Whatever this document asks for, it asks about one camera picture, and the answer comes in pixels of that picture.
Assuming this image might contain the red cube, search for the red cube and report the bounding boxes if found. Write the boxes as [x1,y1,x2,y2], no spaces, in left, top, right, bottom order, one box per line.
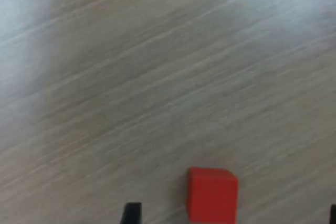
[185,166,239,222]

